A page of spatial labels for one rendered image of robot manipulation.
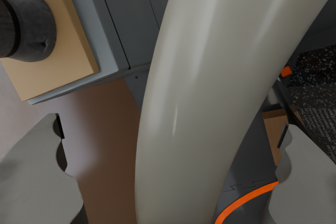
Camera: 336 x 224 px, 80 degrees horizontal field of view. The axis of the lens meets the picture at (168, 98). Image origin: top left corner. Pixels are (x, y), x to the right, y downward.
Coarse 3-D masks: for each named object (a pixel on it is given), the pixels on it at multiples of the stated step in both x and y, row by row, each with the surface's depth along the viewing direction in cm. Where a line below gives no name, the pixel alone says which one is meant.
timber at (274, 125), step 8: (264, 112) 123; (272, 112) 119; (280, 112) 116; (264, 120) 115; (272, 120) 113; (280, 120) 112; (272, 128) 114; (280, 128) 113; (272, 136) 115; (272, 144) 117; (272, 152) 118
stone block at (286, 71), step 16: (320, 32) 96; (304, 48) 70; (320, 48) 60; (288, 64) 73; (304, 64) 63; (320, 64) 58; (288, 80) 66; (304, 80) 61; (320, 80) 57; (288, 96) 71; (304, 96) 62; (320, 96) 58; (304, 112) 64; (320, 112) 60; (304, 128) 71; (320, 128) 62; (320, 144) 64
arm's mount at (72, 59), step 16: (48, 0) 52; (64, 0) 52; (64, 16) 52; (64, 32) 53; (80, 32) 54; (64, 48) 55; (80, 48) 53; (16, 64) 61; (32, 64) 59; (48, 64) 58; (64, 64) 56; (80, 64) 55; (96, 64) 56; (16, 80) 63; (32, 80) 61; (48, 80) 60; (64, 80) 58; (32, 96) 63
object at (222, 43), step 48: (192, 0) 4; (240, 0) 3; (288, 0) 3; (192, 48) 4; (240, 48) 3; (288, 48) 4; (144, 96) 5; (192, 96) 4; (240, 96) 4; (144, 144) 5; (192, 144) 5; (144, 192) 6; (192, 192) 5
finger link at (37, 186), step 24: (48, 120) 10; (24, 144) 9; (48, 144) 9; (0, 168) 8; (24, 168) 8; (48, 168) 8; (0, 192) 7; (24, 192) 7; (48, 192) 7; (72, 192) 7; (0, 216) 6; (24, 216) 6; (48, 216) 6; (72, 216) 6
